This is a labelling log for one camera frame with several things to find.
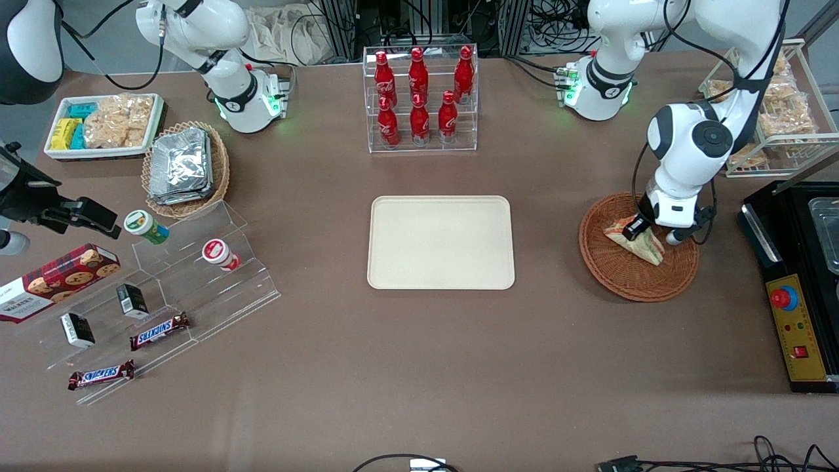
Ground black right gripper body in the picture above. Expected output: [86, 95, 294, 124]
[0, 143, 63, 227]

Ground triangular sandwich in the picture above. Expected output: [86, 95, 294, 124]
[603, 216, 666, 266]

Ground white rectangular snack tray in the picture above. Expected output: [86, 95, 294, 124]
[44, 93, 165, 161]

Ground brown round wicker basket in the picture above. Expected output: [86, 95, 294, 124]
[578, 191, 700, 303]

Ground light oval wicker basket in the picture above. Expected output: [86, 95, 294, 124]
[141, 121, 231, 220]

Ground cream plastic tray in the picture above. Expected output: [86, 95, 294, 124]
[367, 195, 516, 290]

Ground green yogurt cup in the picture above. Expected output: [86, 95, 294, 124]
[124, 210, 170, 245]

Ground red tartan cookie box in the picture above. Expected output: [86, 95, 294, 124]
[0, 243, 121, 323]

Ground yellow snack pack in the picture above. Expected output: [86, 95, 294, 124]
[51, 118, 83, 150]

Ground foil wrapped pack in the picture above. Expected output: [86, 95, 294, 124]
[149, 184, 214, 205]
[152, 128, 212, 194]

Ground clear bag fried snacks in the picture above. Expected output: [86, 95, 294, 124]
[98, 94, 155, 128]
[84, 115, 148, 149]

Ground small black carton box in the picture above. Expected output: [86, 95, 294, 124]
[117, 283, 150, 320]
[60, 313, 96, 349]

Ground black griddle appliance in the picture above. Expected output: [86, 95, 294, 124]
[737, 180, 839, 276]

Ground clear acrylic stepped shelf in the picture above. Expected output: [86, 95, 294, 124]
[13, 200, 281, 406]

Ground red lid yogurt cup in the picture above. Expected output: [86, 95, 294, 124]
[201, 239, 241, 272]

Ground Snickers chocolate bar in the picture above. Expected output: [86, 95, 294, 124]
[68, 359, 136, 391]
[129, 311, 191, 351]

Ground clear rectangular container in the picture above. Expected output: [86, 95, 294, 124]
[808, 197, 839, 273]

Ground red cola bottle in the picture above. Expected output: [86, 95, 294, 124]
[438, 90, 459, 144]
[454, 45, 475, 104]
[374, 50, 398, 109]
[408, 47, 429, 106]
[378, 96, 400, 149]
[410, 93, 431, 146]

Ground clear acrylic bottle rack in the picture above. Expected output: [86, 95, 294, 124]
[362, 45, 479, 155]

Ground grey metal pole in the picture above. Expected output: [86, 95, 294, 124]
[796, 0, 839, 47]

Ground beige cloth bag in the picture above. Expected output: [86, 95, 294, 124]
[246, 3, 335, 66]

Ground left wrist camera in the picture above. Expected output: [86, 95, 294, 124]
[665, 206, 716, 247]

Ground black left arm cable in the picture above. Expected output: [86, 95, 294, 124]
[633, 0, 790, 247]

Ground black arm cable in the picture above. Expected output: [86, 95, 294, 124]
[60, 0, 165, 92]
[633, 0, 790, 247]

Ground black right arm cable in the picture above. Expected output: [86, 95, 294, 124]
[60, 0, 165, 92]

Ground white wire rack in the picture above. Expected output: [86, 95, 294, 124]
[698, 38, 839, 179]

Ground black cable bundle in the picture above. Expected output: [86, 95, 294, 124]
[528, 0, 600, 56]

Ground aluminium frame profile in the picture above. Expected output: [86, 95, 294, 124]
[318, 0, 358, 63]
[498, 0, 532, 56]

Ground black looped cable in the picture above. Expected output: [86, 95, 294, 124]
[639, 436, 839, 472]

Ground black table edge cable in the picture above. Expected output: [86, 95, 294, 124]
[353, 454, 459, 472]

